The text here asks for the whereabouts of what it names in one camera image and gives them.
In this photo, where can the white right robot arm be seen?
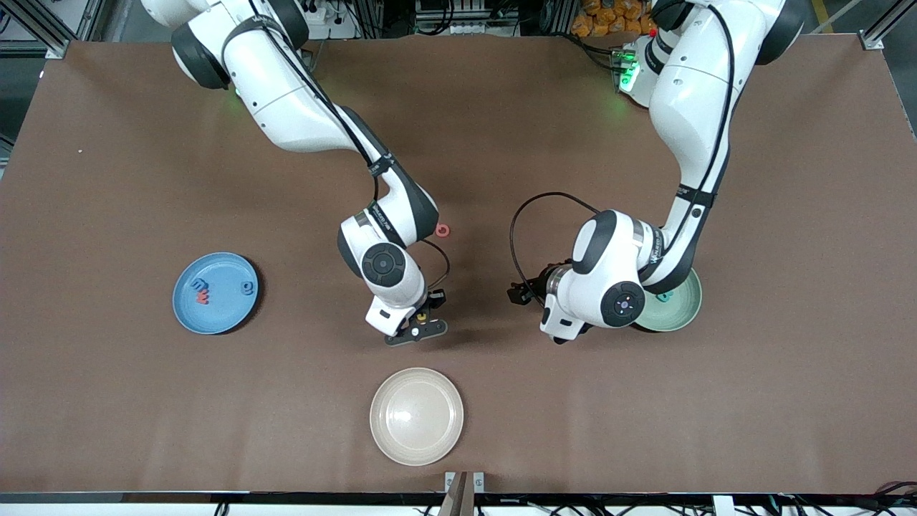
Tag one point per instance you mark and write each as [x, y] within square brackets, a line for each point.
[286, 107]

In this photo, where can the brown mounting stick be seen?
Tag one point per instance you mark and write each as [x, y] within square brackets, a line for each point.
[455, 502]

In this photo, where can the green plate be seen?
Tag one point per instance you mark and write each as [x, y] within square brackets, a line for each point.
[684, 315]

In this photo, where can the metal table edge bracket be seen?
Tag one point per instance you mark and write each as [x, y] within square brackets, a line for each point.
[478, 481]

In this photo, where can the pink foam letter G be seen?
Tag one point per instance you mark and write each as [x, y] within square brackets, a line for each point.
[447, 231]

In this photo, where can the red foam small w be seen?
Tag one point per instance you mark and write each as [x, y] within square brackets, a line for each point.
[203, 298]

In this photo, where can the blue foam small a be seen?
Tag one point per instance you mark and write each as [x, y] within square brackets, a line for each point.
[243, 287]

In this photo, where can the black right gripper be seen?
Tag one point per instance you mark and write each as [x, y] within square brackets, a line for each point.
[432, 300]

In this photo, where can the aluminium frame profile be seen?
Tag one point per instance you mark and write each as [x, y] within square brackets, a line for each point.
[54, 49]
[870, 41]

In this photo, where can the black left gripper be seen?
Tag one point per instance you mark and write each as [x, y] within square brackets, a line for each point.
[536, 285]

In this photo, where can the blue foam small m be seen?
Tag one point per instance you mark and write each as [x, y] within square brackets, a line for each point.
[198, 284]

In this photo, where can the beige plate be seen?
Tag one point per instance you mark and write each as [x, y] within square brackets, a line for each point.
[415, 416]

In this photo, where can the white power strip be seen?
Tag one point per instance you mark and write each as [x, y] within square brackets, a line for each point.
[333, 14]

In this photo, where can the orange packets pile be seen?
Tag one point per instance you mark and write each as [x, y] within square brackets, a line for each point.
[609, 21]

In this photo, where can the blue plate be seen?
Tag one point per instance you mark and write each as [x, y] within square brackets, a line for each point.
[215, 319]

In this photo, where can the black table edge rail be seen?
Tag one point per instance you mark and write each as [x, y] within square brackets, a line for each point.
[215, 496]

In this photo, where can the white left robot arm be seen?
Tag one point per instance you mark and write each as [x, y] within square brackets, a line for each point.
[695, 93]

